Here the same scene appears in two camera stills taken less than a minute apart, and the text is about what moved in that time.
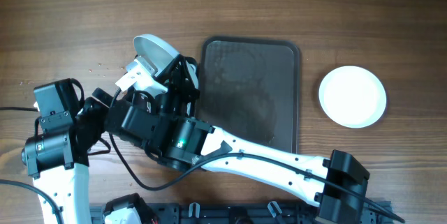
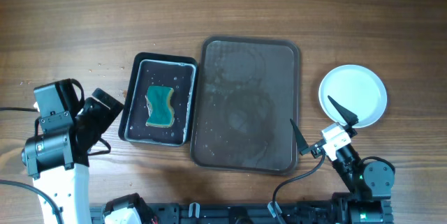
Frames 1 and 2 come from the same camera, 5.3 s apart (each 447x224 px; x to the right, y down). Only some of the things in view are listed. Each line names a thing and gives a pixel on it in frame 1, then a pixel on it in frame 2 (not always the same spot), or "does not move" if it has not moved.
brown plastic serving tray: (251, 88) does not move
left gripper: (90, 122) does not move
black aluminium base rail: (236, 213) does not move
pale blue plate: (159, 54) to (357, 88)
